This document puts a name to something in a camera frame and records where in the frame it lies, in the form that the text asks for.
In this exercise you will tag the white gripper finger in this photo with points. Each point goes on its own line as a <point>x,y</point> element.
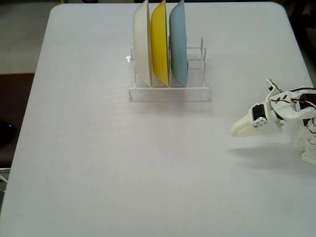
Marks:
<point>259,123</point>
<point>244,122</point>

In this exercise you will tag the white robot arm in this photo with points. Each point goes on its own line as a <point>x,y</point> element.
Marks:
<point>287,112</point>

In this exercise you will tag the light blue plate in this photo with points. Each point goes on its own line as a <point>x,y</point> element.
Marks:
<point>177,49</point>

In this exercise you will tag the yellow plate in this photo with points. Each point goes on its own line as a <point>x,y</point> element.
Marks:
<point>160,49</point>

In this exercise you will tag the cream white plate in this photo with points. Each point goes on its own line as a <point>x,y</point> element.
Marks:
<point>142,49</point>

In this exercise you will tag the black device with blue light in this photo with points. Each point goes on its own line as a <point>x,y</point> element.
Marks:
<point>6,134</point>

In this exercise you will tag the white metal frame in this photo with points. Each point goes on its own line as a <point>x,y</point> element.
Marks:
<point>3,169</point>

